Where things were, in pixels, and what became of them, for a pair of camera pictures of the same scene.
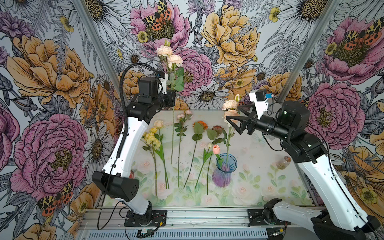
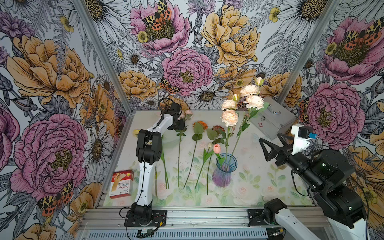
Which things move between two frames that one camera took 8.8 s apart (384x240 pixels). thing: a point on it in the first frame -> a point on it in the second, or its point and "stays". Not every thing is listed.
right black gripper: x=252 y=120 -> x=284 y=154
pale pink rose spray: x=176 y=77 -> x=254 y=104
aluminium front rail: x=113 y=218 stays
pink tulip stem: x=216 y=150 stays
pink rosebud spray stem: x=183 y=118 stays
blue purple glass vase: x=221 y=177 stays
